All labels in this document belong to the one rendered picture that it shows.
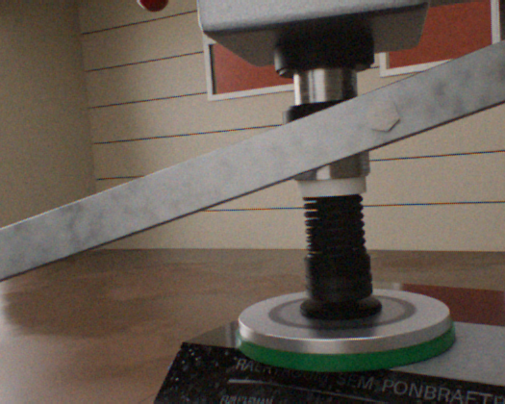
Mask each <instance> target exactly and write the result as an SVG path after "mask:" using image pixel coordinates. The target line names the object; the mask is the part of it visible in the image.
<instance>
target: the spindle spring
mask: <svg viewBox="0 0 505 404"><path fill-rule="evenodd" d="M348 196H349V199H345V200H340V201H324V202H311V203H306V204H304V206H303V208H304V209H305V210H320V209H329V208H337V207H347V206H350V207H348V208H344V209H338V210H332V211H323V212H317V211H311V212H305V213H304V216H305V217H332V216H339V215H349V214H351V216H347V217H341V218H335V217H334V218H326V219H317V218H310V219H307V220H305V225H306V226H309V227H311V228H307V229H306V230H305V233H306V234H307V235H309V236H308V237H307V238H306V241H307V242H308V243H309V244H308V245H307V246H306V247H307V250H308V251H309V253H307V258H313V259H348V258H354V257H357V256H360V255H361V254H365V253H366V247H365V246H364V244H365V243H366V238H364V237H363V236H364V235H365V234H366V230H364V229H362V228H363V227H364V226H365V223H364V222H363V221H362V220H361V219H362V218H364V217H365V215H364V213H361V211H362V210H363V208H364V206H363V205H362V204H360V202H362V201H363V199H364V198H363V197H362V196H361V195H360V194H352V195H333V196H318V197H302V200H303V201H322V200H330V199H337V198H343V197H348ZM348 223H351V224H349V225H345V226H340V227H333V228H323V229H318V227H320V226H330V225H338V224H348ZM350 231H352V233H351V234H347V235H334V234H340V233H346V232H350ZM318 235H334V236H326V237H319V236H318ZM350 240H353V241H351V242H346V243H341V244H333V245H318V244H319V243H331V242H340V241H350ZM351 248H353V249H354V250H351V251H347V252H342V253H324V254H316V253H313V252H335V251H342V250H347V249H351Z"/></svg>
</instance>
